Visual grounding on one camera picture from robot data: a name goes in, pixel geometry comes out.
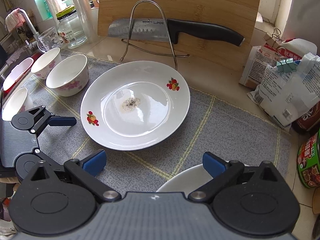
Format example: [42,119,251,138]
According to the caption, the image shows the grey green checked towel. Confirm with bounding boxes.
[24,49,292,195]

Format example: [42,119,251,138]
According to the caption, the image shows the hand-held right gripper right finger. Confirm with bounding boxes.
[188,151,281,203]

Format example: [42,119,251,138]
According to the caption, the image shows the white plastic bag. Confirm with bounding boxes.
[247,52,320,130]

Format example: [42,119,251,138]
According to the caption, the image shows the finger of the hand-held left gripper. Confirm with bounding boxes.
[35,149,66,168]
[26,105,77,134]

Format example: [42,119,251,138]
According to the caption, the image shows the green binder clip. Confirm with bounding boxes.
[276,57,295,73]

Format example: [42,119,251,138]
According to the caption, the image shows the dark soy sauce bottle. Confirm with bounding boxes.
[291,105,320,136]

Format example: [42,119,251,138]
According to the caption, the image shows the metal binder clip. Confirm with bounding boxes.
[262,27,282,48]

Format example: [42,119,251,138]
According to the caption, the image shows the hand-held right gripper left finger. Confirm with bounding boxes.
[29,149,123,204]

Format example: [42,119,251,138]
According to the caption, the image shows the clear glass mug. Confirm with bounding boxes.
[37,26,63,53]

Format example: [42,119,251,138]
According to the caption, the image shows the red and white bag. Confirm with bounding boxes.
[239,39,318,89]

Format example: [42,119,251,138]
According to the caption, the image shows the green lidded sauce jar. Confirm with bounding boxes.
[297,127,320,189]

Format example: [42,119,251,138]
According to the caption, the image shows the white plate with fruit print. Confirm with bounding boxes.
[156,160,249,193]
[80,60,191,151]

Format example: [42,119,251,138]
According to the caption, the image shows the bamboo cutting board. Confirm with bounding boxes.
[97,0,263,72]

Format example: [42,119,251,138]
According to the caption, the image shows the glass jar with green lid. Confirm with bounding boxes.
[56,5,87,49]

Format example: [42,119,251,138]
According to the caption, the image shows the short clear film roll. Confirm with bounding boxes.
[44,0,67,18]

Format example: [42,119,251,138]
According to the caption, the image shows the tall clear film roll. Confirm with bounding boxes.
[68,0,100,44]

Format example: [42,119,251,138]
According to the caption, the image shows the steel santoku knife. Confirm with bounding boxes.
[108,17,246,47]

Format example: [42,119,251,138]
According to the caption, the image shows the metal wire rack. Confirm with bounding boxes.
[120,0,191,71]

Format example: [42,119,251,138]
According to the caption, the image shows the metal faucet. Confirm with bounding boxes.
[17,9,42,53]

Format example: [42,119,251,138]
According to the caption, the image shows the white bowl with pink flowers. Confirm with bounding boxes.
[30,47,62,80]
[46,54,90,97]
[2,87,34,121]

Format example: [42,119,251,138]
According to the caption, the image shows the pink cloth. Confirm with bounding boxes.
[5,8,26,32]

